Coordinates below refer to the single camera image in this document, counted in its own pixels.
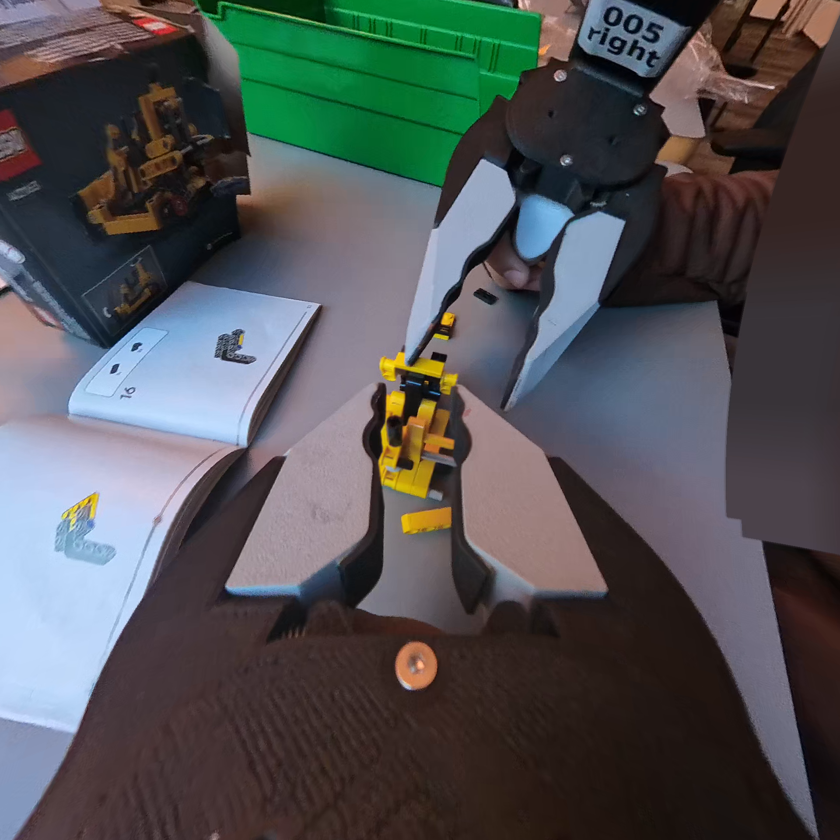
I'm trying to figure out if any person's right forearm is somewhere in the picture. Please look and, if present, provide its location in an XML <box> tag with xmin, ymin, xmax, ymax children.
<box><xmin>604</xmin><ymin>167</ymin><xmax>782</xmax><ymax>309</ymax></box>

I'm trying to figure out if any white instruction booklet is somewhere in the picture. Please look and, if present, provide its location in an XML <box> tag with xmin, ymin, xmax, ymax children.
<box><xmin>0</xmin><ymin>281</ymin><xmax>322</xmax><ymax>732</ymax></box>

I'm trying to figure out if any green plastic bin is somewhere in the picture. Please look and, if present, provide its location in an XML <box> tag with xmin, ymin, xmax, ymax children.
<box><xmin>193</xmin><ymin>0</ymin><xmax>542</xmax><ymax>191</ymax></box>

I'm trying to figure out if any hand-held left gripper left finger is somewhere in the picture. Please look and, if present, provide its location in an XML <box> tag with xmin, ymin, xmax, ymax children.
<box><xmin>224</xmin><ymin>382</ymin><xmax>387</xmax><ymax>609</ymax></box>

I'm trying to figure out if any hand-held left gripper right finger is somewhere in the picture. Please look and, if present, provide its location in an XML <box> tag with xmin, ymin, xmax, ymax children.
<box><xmin>450</xmin><ymin>384</ymin><xmax>609</xmax><ymax>615</ymax></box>

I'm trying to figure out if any yellow lego beam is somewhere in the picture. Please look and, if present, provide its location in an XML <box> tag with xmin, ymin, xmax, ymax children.
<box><xmin>402</xmin><ymin>507</ymin><xmax>454</xmax><ymax>536</ymax></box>

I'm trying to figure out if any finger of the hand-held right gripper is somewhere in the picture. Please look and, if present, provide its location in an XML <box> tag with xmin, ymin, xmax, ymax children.
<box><xmin>402</xmin><ymin>156</ymin><xmax>521</xmax><ymax>367</ymax></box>
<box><xmin>500</xmin><ymin>211</ymin><xmax>626</xmax><ymax>412</ymax></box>

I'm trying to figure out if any yellow black lego model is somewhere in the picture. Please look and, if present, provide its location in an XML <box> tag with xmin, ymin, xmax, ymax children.
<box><xmin>377</xmin><ymin>350</ymin><xmax>460</xmax><ymax>503</ymax></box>

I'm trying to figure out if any black lego set box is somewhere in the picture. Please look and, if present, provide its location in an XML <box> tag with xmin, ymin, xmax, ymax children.
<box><xmin>0</xmin><ymin>7</ymin><xmax>252</xmax><ymax>349</ymax></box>

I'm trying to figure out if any person's right hand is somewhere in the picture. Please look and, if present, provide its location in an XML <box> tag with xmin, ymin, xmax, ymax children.
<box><xmin>484</xmin><ymin>238</ymin><xmax>547</xmax><ymax>291</ymax></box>

